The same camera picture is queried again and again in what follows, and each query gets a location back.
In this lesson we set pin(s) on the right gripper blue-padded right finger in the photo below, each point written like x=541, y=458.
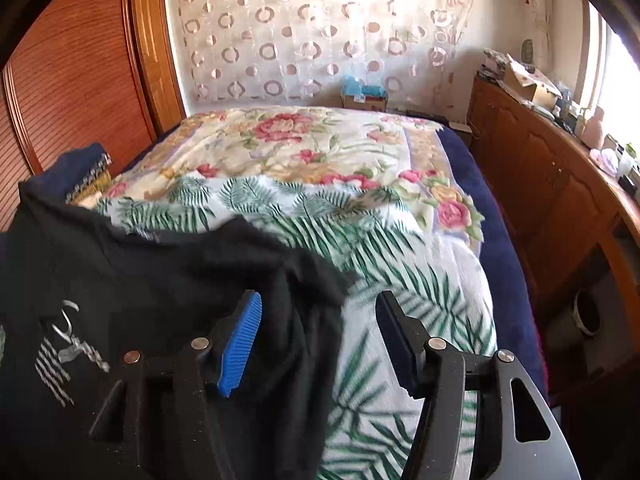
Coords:
x=516, y=435

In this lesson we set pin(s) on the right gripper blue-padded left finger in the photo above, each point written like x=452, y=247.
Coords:
x=210, y=365

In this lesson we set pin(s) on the black printed t-shirt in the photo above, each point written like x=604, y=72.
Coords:
x=78, y=293

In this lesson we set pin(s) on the folded navy blue clothes stack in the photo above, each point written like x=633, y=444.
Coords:
x=75, y=175

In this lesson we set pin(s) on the navy blue blanket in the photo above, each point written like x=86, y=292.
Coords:
x=513, y=313

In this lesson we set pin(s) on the grey waste bin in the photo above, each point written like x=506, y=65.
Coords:
x=574, y=324

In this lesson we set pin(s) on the palm leaf print bedspread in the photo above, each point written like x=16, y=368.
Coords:
x=435, y=278

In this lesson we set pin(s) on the long wooden sideboard cabinet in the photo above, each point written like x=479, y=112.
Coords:
x=560, y=209

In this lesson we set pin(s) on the floral quilt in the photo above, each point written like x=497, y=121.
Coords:
x=319, y=146

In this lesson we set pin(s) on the pink ceramic figurine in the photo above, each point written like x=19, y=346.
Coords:
x=593, y=134

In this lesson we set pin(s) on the open cardboard box on cabinet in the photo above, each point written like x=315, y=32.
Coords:
x=534, y=87

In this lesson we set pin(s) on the wooden louvered wardrobe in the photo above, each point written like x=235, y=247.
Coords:
x=76, y=72

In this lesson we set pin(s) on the blue tissue box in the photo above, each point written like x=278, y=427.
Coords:
x=358, y=96

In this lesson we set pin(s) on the wooden framed window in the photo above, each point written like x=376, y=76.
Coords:
x=610, y=80

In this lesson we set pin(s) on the sheer circle pattern curtain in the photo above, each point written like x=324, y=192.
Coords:
x=247, y=52

